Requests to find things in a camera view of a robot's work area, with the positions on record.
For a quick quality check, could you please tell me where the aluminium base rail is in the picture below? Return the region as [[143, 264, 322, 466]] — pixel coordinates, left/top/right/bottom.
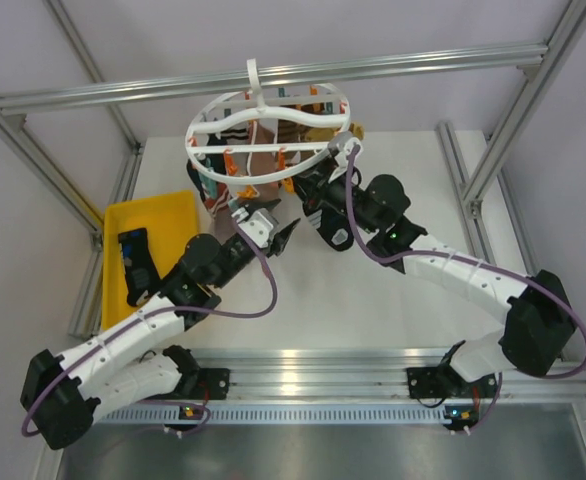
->
[[193, 348, 586, 404]]

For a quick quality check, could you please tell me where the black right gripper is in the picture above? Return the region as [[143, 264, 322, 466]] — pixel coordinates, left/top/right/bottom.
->
[[282, 156, 380, 235]]

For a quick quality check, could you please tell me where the white slotted cable duct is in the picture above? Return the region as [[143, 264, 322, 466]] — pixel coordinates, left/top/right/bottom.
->
[[101, 403, 452, 426]]

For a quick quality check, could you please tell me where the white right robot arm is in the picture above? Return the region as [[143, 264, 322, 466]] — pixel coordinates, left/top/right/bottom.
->
[[293, 166, 577, 399]]

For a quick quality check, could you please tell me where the black patterned sock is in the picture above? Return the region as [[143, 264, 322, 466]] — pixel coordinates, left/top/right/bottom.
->
[[302, 202, 354, 252], [117, 228, 161, 307]]

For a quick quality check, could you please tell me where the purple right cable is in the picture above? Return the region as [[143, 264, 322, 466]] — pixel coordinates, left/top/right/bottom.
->
[[345, 144, 586, 381]]

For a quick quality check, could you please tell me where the yellow beige sock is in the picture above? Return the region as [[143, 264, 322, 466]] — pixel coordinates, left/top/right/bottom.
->
[[300, 122, 365, 143]]

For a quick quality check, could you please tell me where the purple cable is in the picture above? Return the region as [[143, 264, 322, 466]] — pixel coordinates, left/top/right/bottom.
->
[[19, 219, 280, 440], [345, 144, 586, 381]]

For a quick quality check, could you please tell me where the brown striped sock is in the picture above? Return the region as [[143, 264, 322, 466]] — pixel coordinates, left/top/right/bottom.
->
[[217, 127, 250, 145]]

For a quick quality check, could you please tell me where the yellow plastic tray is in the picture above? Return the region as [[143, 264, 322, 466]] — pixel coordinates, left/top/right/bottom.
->
[[101, 191, 199, 330]]

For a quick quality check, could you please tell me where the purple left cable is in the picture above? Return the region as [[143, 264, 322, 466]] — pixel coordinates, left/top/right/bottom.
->
[[19, 219, 280, 440]]

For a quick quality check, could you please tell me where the aluminium top crossbar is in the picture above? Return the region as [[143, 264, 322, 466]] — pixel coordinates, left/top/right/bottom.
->
[[0, 42, 548, 115]]

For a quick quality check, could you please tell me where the large brown sock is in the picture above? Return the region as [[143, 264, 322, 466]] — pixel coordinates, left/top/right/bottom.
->
[[205, 122, 280, 242]]

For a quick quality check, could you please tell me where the white round clip hanger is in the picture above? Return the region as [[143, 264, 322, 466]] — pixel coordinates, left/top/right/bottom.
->
[[184, 59, 351, 189]]

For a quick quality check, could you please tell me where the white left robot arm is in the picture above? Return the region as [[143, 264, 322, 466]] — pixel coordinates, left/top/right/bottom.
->
[[20, 200, 298, 450]]

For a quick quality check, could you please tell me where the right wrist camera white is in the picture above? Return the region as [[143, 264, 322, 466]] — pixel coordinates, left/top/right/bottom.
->
[[328, 131, 363, 171]]

